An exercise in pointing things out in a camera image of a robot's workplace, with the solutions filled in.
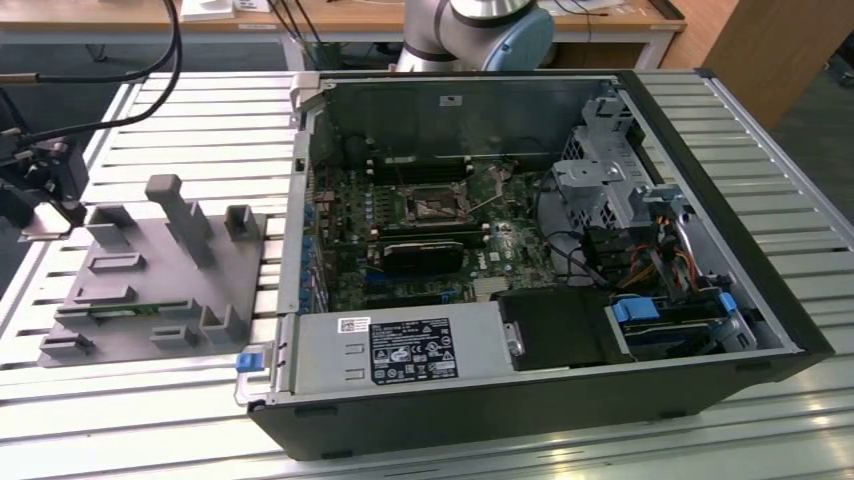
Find green RAM stick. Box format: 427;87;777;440
89;304;165;320

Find white cardboard box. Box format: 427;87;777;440
177;0;238;23

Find silver power supply with label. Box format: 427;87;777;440
284;312;520;397

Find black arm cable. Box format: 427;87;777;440
12;0;185;144

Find yellow red wire bundle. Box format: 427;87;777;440
616;212;705;304

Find wooden desk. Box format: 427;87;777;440
0;0;688;71

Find CPU socket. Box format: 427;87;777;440
396;182;479;226

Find wooden cabinet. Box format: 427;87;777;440
656;0;854;132

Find silver metal drive cage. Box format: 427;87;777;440
551;97;699;231

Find black plastic shroud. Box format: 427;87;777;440
493;288;633;372

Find hard disk in blue carrier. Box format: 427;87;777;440
607;294;719;361

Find green motherboard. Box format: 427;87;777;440
309;162;559;312

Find grey parts rack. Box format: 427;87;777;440
38;173;269;370

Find black PC case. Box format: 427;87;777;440
232;67;839;462

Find silver chipset heatsink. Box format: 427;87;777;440
471;278;509;302

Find black graphics card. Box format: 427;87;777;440
377;239;465;277

